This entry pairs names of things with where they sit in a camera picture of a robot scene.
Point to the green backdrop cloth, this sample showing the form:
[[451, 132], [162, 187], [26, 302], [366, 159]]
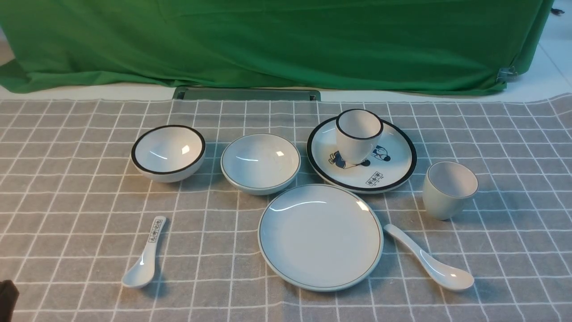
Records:
[[422, 46]]

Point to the pale green bowl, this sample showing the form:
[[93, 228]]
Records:
[[260, 164]]

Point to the pale green cup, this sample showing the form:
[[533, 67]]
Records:
[[448, 187]]

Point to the white spoon with characters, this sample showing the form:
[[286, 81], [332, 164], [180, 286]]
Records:
[[143, 271]]

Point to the pale green plate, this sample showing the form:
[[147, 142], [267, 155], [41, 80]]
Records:
[[320, 238]]

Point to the metal binder clip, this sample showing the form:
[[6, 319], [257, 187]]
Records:
[[507, 74]]

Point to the plain white spoon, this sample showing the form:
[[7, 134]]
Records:
[[450, 278]]

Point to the black-rimmed white bowl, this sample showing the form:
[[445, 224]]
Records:
[[169, 153]]

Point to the black-rimmed illustrated plate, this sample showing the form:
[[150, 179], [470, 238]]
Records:
[[391, 163]]

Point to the black-rimmed white cup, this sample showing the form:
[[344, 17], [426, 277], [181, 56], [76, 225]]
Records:
[[357, 134]]

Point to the grey checked tablecloth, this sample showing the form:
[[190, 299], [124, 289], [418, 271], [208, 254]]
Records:
[[76, 214]]

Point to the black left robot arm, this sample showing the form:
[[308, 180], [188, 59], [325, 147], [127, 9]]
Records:
[[8, 298]]

